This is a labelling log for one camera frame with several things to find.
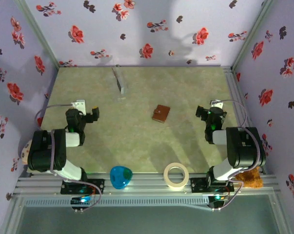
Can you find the right controller board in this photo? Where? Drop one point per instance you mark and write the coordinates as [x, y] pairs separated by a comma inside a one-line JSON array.
[[217, 201]]

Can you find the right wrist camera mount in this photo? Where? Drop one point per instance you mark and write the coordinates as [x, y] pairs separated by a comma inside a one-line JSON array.
[[218, 103]]

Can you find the white plush doll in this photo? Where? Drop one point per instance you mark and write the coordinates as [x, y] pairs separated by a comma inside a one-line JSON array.
[[25, 152]]

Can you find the left controller board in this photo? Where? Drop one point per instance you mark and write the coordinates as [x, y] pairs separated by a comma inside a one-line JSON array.
[[81, 201]]

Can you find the controller board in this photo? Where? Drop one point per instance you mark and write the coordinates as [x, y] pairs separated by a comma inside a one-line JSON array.
[[81, 201], [217, 201]]

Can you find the brown teddy bear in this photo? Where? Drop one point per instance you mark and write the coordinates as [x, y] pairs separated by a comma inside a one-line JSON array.
[[251, 180]]

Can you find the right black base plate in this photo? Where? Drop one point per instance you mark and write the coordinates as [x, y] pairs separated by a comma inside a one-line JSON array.
[[198, 186]]

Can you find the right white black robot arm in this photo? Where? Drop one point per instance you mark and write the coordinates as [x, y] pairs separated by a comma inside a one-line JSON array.
[[244, 148]]

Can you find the clear plastic tube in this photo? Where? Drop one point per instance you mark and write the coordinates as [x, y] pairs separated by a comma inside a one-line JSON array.
[[122, 91]]

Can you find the short aluminium frame rail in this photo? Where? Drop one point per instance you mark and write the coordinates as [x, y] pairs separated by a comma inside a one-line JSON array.
[[234, 92]]

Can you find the brown leather card holder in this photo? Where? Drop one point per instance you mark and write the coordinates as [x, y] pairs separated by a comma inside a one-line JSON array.
[[161, 113]]

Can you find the blue heart-shaped plastic case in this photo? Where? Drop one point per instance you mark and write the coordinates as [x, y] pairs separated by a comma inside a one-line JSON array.
[[120, 178]]

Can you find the long aluminium frame rail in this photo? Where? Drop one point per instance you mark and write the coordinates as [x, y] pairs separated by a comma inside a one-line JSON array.
[[146, 187]]

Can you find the beige masking tape roll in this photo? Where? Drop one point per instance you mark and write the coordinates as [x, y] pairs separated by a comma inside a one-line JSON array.
[[168, 180]]

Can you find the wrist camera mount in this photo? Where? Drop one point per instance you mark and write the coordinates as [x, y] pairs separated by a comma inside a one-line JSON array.
[[218, 103], [79, 105]]

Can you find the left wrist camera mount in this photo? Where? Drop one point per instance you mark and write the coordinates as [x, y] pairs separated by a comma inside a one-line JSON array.
[[79, 105]]

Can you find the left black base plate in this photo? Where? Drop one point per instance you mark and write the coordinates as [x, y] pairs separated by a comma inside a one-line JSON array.
[[98, 185]]

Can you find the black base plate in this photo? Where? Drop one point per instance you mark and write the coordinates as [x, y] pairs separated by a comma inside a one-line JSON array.
[[98, 185], [198, 186]]

